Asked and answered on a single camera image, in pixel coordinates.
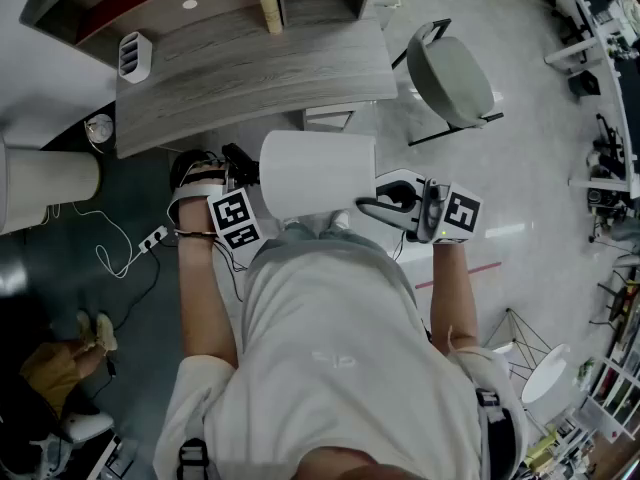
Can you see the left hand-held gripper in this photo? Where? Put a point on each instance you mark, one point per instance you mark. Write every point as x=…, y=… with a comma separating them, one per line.
x=235, y=213

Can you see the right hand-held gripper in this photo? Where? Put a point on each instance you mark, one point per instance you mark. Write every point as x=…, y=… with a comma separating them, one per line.
x=450, y=213

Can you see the person's left forearm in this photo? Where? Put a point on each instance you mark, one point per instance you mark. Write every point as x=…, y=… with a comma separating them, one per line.
x=200, y=293

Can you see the person's right forearm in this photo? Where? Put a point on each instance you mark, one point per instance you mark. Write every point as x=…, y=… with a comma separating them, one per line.
x=450, y=293

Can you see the wooden desk with shelves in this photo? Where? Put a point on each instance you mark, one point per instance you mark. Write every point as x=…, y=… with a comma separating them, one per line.
x=250, y=83

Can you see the white desk organizer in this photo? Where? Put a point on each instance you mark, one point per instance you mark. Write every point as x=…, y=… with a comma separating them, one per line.
x=135, y=75

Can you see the person's left hand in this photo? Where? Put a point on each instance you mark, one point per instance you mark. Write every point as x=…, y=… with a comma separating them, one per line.
x=195, y=221

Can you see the person's white shoe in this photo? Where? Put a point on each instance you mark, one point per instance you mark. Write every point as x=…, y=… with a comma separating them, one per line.
x=340, y=218
x=292, y=224

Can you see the white power strip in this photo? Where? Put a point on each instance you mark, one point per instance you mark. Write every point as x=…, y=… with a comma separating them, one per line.
x=152, y=238

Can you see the person's white shirt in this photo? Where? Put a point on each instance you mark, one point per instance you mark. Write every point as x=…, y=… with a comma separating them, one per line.
x=325, y=343

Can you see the grey padded chair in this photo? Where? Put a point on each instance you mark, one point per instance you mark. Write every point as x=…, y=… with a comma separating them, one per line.
x=450, y=83

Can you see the round white table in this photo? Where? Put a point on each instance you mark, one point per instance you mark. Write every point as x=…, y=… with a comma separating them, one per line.
x=545, y=373

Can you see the black office chair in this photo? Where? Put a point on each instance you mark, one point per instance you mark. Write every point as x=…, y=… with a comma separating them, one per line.
x=570, y=23
x=607, y=138

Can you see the black box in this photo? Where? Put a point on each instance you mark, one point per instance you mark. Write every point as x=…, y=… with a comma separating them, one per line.
x=582, y=83

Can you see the white office chair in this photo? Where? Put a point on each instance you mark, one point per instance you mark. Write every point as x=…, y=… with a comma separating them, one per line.
x=85, y=425

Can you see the long white workbench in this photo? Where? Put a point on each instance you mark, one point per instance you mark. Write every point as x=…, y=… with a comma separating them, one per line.
x=600, y=33

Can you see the white shelf unit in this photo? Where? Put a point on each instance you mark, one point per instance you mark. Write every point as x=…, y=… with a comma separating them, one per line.
x=615, y=393

